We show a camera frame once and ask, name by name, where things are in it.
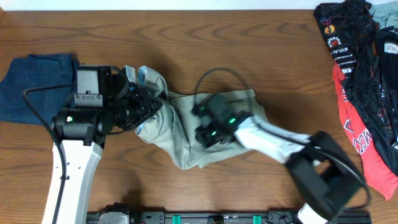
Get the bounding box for khaki green shorts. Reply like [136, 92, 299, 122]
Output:
[135, 66, 248, 170]

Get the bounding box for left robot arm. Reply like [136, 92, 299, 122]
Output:
[42, 65, 162, 223]

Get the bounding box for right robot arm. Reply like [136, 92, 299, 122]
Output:
[192, 94, 367, 223]

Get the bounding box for folded navy blue shorts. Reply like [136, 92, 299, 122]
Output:
[0, 54, 80, 126]

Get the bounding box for black printed garment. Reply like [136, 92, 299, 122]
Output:
[313, 1, 397, 174]

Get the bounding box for red printed t-shirt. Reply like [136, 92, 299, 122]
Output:
[332, 64, 397, 200]

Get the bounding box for light grey-blue garment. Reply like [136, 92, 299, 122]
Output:
[369, 1, 398, 32]

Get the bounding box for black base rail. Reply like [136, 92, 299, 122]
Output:
[84, 203, 372, 224]

